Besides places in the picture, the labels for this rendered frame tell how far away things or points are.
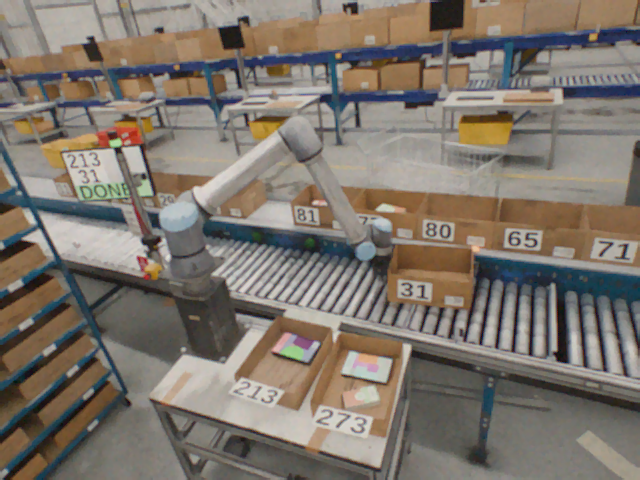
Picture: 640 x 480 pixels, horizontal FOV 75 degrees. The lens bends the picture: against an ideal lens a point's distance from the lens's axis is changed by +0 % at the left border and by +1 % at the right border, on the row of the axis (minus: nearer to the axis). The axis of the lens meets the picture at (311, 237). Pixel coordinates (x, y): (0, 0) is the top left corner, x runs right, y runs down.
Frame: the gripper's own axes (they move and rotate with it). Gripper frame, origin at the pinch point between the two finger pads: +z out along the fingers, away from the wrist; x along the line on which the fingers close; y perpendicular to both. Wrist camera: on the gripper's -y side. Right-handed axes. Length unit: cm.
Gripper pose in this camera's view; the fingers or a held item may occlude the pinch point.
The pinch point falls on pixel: (383, 281)
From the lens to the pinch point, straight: 221.9
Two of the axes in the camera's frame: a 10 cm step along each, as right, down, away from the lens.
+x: 9.0, 1.5, -4.1
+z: 0.8, 8.6, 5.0
